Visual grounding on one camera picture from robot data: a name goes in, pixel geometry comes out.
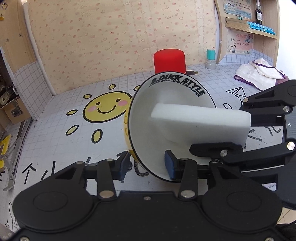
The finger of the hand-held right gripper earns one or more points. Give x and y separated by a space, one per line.
266 104
254 155

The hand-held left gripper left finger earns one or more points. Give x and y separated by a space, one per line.
123 165

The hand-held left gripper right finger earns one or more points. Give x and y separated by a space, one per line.
170 166

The yellow ceramic bowl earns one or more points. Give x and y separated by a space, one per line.
143 129

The white sponge block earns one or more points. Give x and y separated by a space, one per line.
196 122

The white cloth purple trim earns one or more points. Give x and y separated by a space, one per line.
256 74

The pink printed paper sheet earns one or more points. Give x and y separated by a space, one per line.
239 42

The teal capped grey stamp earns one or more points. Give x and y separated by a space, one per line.
211 62

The blue thin book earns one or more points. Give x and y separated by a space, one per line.
266 31
259 25

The dark dropper bottle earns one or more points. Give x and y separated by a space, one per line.
258 16

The binder clip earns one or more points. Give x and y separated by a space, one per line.
240 16

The cartoon printed poster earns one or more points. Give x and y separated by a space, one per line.
235 8

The red round speaker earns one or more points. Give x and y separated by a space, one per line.
170 61

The metal folding stand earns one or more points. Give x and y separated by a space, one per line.
11 180

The cardboard box metal latch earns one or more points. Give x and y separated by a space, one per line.
20 113

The yellow booklet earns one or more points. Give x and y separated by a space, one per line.
4 148

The metal clasp hardware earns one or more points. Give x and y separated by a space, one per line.
5 97

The wooden shelf unit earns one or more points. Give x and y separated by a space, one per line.
13 34

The yellow duck sticker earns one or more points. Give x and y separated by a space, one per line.
1 17

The curved wooden wall shelf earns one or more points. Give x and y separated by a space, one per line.
266 44

